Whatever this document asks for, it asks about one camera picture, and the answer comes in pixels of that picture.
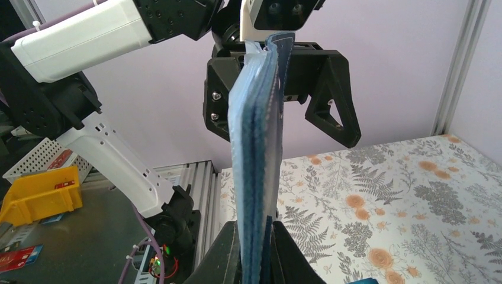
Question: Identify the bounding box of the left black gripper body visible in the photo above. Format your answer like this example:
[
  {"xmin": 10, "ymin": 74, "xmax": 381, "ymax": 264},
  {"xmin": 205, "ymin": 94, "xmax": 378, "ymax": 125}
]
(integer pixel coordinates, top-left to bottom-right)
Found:
[{"xmin": 202, "ymin": 42, "xmax": 342, "ymax": 140}]

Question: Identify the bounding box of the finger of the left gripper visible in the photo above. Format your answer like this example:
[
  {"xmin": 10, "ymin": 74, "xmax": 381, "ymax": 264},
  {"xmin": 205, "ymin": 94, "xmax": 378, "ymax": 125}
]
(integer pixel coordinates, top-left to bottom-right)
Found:
[{"xmin": 305, "ymin": 54, "xmax": 362, "ymax": 149}]

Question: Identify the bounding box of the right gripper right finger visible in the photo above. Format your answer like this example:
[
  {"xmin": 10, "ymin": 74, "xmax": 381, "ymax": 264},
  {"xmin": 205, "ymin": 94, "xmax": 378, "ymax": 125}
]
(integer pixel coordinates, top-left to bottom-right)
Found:
[{"xmin": 272, "ymin": 221, "xmax": 325, "ymax": 284}]

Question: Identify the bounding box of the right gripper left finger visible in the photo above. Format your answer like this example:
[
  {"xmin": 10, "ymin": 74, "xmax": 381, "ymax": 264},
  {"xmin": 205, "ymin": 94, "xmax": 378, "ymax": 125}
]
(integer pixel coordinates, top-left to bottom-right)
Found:
[{"xmin": 185, "ymin": 221, "xmax": 240, "ymax": 284}]

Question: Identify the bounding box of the blue card holder wallet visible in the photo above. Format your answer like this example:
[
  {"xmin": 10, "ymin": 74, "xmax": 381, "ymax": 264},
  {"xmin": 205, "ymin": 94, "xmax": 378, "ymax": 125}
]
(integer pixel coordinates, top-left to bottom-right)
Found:
[{"xmin": 228, "ymin": 32, "xmax": 295, "ymax": 283}]

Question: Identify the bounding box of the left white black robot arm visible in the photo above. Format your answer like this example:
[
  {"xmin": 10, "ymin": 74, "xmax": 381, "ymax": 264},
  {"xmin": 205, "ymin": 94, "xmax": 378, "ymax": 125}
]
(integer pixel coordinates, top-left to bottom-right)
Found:
[{"xmin": 1, "ymin": 1, "xmax": 323, "ymax": 244}]

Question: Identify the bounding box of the red card on bench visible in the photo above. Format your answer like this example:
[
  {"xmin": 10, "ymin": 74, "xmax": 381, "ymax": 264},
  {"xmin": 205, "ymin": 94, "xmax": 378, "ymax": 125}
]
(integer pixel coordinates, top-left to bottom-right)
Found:
[{"xmin": 1, "ymin": 244, "xmax": 43, "ymax": 273}]

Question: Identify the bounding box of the floral patterned table mat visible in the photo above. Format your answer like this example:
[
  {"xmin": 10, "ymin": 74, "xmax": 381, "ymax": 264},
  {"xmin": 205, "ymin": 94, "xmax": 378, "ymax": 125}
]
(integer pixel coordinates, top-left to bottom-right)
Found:
[{"xmin": 218, "ymin": 134, "xmax": 502, "ymax": 284}]

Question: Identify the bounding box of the yellow plastic bin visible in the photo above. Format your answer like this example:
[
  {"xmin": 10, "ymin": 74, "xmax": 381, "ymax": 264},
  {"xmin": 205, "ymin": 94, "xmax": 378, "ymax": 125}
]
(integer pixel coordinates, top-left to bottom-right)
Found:
[{"xmin": 1, "ymin": 166, "xmax": 83, "ymax": 227}]

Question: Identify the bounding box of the white perforated basket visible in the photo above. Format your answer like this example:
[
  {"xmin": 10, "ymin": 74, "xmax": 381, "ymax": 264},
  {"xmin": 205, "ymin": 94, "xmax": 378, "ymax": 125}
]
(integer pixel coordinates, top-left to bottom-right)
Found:
[{"xmin": 2, "ymin": 138, "xmax": 92, "ymax": 183}]

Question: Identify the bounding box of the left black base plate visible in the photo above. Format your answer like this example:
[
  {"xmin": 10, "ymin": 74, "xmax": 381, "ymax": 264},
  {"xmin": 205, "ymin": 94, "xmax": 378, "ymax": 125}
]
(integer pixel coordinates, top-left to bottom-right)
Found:
[{"xmin": 135, "ymin": 210, "xmax": 201, "ymax": 283}]

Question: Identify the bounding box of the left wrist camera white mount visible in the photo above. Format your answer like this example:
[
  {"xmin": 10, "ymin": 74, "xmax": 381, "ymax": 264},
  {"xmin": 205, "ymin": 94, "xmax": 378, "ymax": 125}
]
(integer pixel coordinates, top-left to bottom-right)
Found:
[{"xmin": 239, "ymin": 0, "xmax": 325, "ymax": 41}]

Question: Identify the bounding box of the aluminium rail frame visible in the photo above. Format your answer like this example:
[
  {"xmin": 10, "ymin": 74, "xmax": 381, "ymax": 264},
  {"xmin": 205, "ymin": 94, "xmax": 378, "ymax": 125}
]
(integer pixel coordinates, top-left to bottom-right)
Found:
[{"xmin": 155, "ymin": 160, "xmax": 220, "ymax": 267}]

